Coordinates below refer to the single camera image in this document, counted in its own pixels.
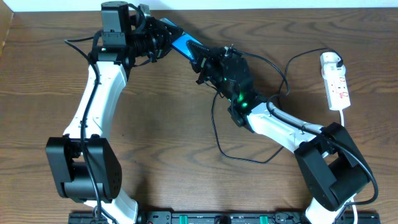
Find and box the black USB charging cable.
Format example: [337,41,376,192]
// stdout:
[211,47,345,165]

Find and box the white power strip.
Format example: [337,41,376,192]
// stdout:
[321,63,351,111]

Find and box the white power strip cord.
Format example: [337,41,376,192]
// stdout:
[338,108,359,224]

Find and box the black mounting rail base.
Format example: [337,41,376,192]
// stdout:
[67,211,381,224]

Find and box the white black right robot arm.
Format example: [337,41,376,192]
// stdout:
[186,40,379,223]

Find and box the blue screen Galaxy smartphone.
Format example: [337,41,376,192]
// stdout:
[160,17,201,60]

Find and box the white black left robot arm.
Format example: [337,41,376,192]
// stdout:
[45,1,183,223]

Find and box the white USB charger plug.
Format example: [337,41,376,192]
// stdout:
[320,52,346,80]

